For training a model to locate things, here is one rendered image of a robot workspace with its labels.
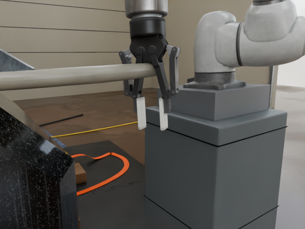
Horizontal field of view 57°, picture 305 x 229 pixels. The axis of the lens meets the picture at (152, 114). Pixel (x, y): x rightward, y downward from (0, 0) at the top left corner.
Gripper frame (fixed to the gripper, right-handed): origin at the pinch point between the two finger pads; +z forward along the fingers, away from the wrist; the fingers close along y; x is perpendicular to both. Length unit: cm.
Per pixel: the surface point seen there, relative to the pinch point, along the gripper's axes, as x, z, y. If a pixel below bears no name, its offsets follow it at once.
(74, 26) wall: -501, -114, 387
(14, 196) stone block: -5, 28, 52
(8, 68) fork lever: -13, -13, 56
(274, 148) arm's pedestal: -56, 22, -26
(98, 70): 15.1, -10.1, 3.3
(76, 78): 18.2, -9.0, 5.7
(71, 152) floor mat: -169, 70, 162
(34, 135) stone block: -16, 11, 51
